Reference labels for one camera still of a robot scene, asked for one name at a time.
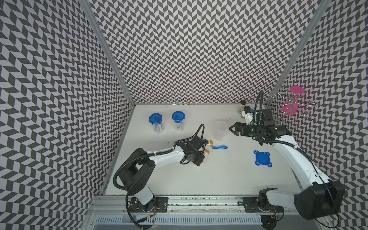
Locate pink plastic glass upper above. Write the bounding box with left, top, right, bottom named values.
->
left=290, top=86, right=305, bottom=94

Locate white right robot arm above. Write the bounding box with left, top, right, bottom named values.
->
left=229, top=91, right=345, bottom=220

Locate blue lid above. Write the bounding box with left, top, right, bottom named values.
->
left=172, top=111, right=186, bottom=123
left=254, top=150, right=273, bottom=168
left=149, top=113, right=163, bottom=125

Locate right spice jar black lid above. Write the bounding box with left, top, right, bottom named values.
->
left=243, top=106, right=251, bottom=114

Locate blue toothbrush upper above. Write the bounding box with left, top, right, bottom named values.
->
left=212, top=145, right=228, bottom=150

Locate aluminium front rail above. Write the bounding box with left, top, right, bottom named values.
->
left=80, top=195, right=323, bottom=230

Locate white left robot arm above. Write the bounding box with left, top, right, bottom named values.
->
left=112, top=124, right=209, bottom=212

